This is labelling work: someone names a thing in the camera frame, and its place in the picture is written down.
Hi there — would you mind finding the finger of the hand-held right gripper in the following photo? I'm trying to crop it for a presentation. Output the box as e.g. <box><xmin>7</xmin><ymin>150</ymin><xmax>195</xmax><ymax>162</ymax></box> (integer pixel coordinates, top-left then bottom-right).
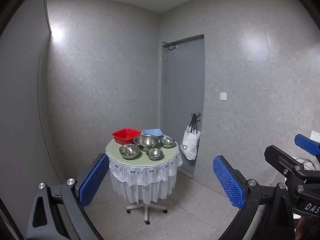
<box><xmin>264</xmin><ymin>145</ymin><xmax>320</xmax><ymax>181</ymax></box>
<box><xmin>295</xmin><ymin>134</ymin><xmax>320</xmax><ymax>157</ymax></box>

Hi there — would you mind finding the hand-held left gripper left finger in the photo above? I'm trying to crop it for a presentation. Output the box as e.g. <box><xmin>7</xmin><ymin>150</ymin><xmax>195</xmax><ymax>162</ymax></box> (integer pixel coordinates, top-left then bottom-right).
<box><xmin>26</xmin><ymin>153</ymin><xmax>110</xmax><ymax>240</ymax></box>

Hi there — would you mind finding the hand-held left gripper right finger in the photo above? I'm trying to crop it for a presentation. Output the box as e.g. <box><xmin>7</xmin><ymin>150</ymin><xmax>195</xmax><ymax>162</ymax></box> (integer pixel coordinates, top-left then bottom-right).
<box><xmin>212</xmin><ymin>155</ymin><xmax>296</xmax><ymax>240</ymax></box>

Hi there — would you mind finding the small steel bowl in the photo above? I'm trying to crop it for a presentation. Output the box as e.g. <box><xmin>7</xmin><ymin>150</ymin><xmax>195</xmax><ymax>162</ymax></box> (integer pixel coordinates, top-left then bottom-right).
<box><xmin>119</xmin><ymin>144</ymin><xmax>140</xmax><ymax>160</ymax></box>
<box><xmin>160</xmin><ymin>137</ymin><xmax>175</xmax><ymax>148</ymax></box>
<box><xmin>146</xmin><ymin>148</ymin><xmax>164</xmax><ymax>161</ymax></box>

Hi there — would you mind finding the red plastic basin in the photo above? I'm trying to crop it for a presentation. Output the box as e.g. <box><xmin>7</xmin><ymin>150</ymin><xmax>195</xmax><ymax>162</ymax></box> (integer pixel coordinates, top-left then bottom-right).
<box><xmin>112</xmin><ymin>128</ymin><xmax>142</xmax><ymax>145</ymax></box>

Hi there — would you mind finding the large steel bowl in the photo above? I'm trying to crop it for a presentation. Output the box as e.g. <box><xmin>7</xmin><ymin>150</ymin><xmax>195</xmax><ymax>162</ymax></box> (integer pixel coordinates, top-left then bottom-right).
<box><xmin>133</xmin><ymin>135</ymin><xmax>160</xmax><ymax>151</ymax></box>

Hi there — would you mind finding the blue plastic basin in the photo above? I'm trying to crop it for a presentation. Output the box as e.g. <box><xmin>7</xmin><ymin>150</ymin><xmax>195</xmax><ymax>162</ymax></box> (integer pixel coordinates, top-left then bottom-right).
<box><xmin>142</xmin><ymin>129</ymin><xmax>163</xmax><ymax>138</ymax></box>

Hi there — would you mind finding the green checked table mat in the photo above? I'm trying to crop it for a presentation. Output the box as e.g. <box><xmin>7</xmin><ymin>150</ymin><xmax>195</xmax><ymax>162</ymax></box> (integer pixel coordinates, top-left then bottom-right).
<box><xmin>106</xmin><ymin>138</ymin><xmax>178</xmax><ymax>167</ymax></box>

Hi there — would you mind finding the white tote bag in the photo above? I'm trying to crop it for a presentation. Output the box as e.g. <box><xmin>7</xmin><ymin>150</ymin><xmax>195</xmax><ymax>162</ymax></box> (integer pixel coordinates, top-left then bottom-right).
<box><xmin>180</xmin><ymin>114</ymin><xmax>201</xmax><ymax>161</ymax></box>

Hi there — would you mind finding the white swivel table base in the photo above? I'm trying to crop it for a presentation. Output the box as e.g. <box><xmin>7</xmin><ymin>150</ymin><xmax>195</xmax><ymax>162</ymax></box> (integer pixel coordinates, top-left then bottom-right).
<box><xmin>126</xmin><ymin>201</ymin><xmax>168</xmax><ymax>225</ymax></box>

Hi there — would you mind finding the grey door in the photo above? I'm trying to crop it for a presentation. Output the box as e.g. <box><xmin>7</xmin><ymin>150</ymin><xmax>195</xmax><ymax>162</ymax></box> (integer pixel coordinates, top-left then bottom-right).
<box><xmin>161</xmin><ymin>34</ymin><xmax>206</xmax><ymax>178</ymax></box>

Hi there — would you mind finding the metal door closer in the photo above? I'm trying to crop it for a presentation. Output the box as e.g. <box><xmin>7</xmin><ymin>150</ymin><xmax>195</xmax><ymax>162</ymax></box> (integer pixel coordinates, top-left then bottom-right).
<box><xmin>161</xmin><ymin>41</ymin><xmax>179</xmax><ymax>50</ymax></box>

